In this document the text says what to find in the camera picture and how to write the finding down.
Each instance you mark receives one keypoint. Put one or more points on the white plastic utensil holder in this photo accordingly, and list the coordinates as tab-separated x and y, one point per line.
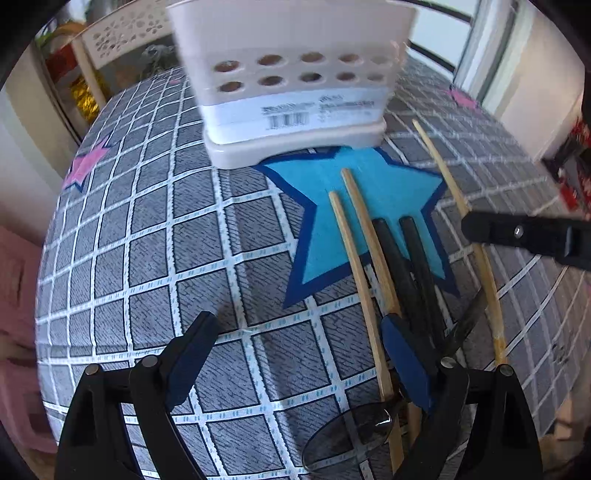
295	46

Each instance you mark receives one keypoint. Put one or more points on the dark translucent spoon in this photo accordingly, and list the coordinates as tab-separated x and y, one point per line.
341	438
468	323

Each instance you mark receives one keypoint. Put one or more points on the grey checked star tablecloth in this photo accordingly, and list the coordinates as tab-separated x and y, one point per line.
152	230

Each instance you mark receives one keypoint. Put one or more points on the white sliding door frame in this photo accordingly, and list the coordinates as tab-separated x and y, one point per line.
498	55

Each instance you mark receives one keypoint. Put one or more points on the white plastic trolley cart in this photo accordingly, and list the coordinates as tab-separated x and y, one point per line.
129	32

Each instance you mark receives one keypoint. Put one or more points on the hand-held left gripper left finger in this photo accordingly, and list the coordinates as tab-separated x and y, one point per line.
189	364

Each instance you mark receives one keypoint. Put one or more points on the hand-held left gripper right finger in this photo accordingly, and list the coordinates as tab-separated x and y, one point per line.
406	360

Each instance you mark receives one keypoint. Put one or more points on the red plastic basket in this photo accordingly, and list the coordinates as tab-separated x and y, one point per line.
62	62

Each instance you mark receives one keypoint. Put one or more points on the gold foil wrap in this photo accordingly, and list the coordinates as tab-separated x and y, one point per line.
85	99

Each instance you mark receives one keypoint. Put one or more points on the red floor object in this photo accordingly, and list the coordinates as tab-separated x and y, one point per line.
572	170

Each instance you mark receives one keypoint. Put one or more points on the pink plastic stool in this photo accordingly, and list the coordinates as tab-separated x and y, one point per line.
27	406

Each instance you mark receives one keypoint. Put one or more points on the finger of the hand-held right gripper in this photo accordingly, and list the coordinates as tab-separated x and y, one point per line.
517	233

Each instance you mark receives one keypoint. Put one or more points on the wooden chopstick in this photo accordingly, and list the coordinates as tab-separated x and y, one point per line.
352	258
367	230
439	166

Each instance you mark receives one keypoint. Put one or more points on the green leafy vegetables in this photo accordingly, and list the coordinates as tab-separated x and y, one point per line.
157	57

